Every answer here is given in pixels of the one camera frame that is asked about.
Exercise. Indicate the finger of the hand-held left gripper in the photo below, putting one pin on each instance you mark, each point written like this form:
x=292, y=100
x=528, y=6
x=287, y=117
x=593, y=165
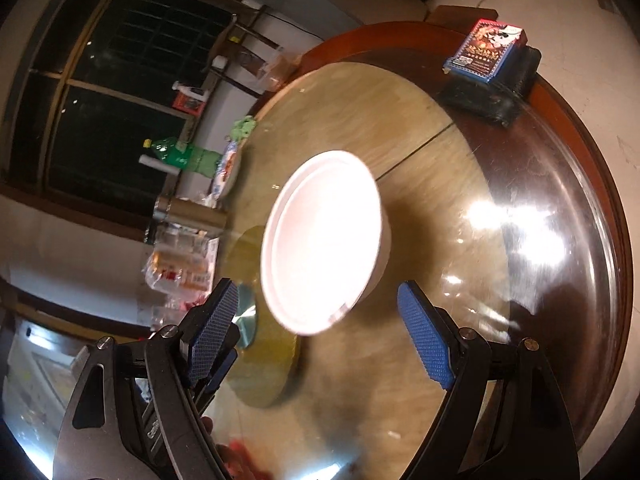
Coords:
x=223, y=367

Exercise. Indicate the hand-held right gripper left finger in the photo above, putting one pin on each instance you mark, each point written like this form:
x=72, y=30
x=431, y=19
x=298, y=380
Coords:
x=212, y=330

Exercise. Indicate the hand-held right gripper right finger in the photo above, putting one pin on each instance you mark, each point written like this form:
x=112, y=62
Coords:
x=425, y=340

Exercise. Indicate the white plastic bowl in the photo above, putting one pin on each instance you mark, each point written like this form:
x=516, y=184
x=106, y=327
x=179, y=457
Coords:
x=320, y=240

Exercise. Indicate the shiny compact disc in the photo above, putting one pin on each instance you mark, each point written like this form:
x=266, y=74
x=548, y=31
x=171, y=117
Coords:
x=247, y=317

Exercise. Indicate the clear plastic container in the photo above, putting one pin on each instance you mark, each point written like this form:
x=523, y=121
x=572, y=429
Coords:
x=175, y=312

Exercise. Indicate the round gold mat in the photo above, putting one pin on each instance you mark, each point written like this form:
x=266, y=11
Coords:
x=270, y=360

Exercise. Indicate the clear bag of cans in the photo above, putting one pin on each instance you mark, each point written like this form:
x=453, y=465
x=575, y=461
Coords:
x=177, y=265

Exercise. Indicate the bronze metal flask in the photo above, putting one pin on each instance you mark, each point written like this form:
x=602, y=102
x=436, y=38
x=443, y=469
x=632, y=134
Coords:
x=192, y=215

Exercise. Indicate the patterned plate with food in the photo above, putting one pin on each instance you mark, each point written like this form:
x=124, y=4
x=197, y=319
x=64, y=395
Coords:
x=227, y=167

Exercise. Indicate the white cylinder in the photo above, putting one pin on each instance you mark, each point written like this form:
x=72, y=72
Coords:
x=157, y=165

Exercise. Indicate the green plastic bottle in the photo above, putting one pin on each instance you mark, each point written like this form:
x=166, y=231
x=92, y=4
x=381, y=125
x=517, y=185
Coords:
x=185, y=155

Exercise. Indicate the green cloth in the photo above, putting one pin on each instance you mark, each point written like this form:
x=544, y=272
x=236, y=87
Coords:
x=243, y=127

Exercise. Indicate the small red box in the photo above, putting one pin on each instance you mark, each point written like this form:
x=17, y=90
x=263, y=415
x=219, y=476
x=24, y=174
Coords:
x=189, y=104

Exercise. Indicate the white pump bottle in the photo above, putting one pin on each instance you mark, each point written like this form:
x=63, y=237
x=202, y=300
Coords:
x=190, y=91

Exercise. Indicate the black box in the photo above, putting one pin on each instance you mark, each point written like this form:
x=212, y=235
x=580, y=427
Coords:
x=495, y=97

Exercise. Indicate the dark window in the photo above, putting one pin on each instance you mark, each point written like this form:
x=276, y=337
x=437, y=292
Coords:
x=125, y=85

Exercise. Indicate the colourful printed box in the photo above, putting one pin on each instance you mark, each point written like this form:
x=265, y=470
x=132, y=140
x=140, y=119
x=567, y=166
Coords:
x=487, y=50

